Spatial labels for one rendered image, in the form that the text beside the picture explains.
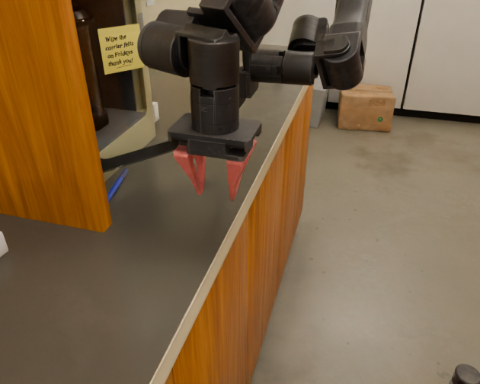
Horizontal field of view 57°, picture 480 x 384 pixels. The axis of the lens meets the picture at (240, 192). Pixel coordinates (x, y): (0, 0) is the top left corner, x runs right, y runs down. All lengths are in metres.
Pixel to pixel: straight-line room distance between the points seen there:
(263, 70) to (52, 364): 0.54
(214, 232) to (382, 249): 1.65
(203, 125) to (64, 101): 0.27
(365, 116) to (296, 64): 2.83
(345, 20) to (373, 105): 2.77
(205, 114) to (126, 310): 0.30
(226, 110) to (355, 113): 3.09
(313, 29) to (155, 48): 0.36
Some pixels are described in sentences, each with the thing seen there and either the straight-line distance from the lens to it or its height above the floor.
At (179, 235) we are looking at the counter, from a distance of 0.77.
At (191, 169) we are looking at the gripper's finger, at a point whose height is 1.14.
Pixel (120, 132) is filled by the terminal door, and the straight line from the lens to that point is 0.87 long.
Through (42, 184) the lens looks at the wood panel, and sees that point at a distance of 0.82.
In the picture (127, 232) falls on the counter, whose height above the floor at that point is 0.94.
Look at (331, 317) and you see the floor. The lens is 1.94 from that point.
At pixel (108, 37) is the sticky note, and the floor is 1.23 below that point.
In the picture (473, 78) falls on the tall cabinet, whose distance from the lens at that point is 3.94.
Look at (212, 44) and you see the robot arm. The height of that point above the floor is 1.29.
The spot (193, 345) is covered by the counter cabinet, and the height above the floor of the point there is 0.77.
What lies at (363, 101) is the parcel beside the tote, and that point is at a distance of 3.54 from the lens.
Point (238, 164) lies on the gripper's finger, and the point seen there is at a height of 1.16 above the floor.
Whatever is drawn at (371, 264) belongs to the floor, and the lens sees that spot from 2.24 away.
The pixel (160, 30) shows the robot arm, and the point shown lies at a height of 1.29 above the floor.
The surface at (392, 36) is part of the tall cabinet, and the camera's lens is 3.80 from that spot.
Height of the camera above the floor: 1.40
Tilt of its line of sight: 31 degrees down
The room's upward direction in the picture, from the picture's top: straight up
